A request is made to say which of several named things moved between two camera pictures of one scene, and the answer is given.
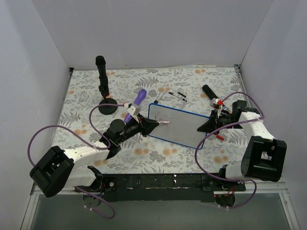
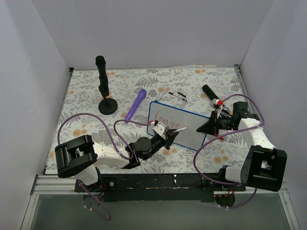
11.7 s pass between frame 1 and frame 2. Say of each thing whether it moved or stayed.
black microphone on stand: stayed
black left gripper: moved
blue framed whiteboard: stayed
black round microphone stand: stayed
